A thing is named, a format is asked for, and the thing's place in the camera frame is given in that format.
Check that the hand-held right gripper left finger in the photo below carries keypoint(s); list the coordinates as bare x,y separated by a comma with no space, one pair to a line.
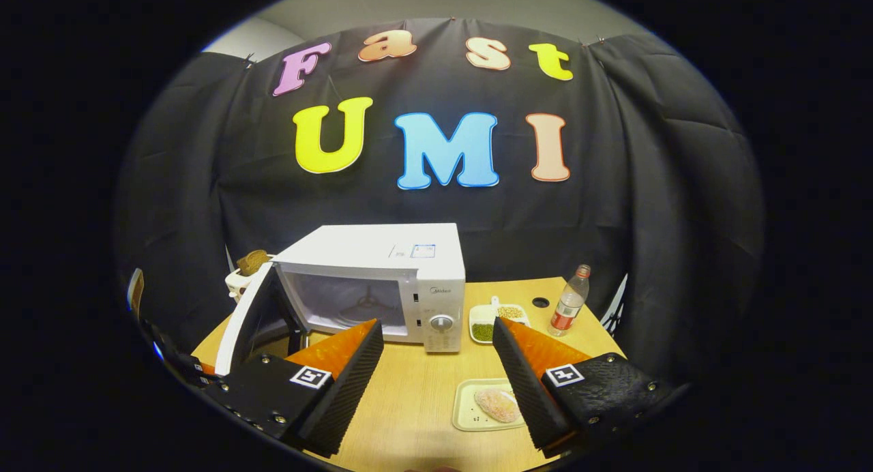
348,390

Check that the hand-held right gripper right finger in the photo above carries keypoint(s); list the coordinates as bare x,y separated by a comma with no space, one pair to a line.
525,390

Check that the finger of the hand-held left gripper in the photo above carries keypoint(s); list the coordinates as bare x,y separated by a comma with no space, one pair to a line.
181,363

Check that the round pink food patty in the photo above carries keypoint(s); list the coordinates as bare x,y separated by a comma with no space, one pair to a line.
494,404

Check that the white microwave oven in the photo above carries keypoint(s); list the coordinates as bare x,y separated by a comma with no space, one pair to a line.
368,247

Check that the white food tray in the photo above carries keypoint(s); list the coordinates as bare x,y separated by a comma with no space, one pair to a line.
467,410

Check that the divided dish of grains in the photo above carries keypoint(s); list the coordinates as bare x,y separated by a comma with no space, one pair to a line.
483,332

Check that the plastic bottle with red label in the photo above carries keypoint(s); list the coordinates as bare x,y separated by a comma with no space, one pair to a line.
566,308

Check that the white toaster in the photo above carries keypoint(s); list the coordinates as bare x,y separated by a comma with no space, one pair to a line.
235,284

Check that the black backdrop cloth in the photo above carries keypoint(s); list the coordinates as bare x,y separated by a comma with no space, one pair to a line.
239,199

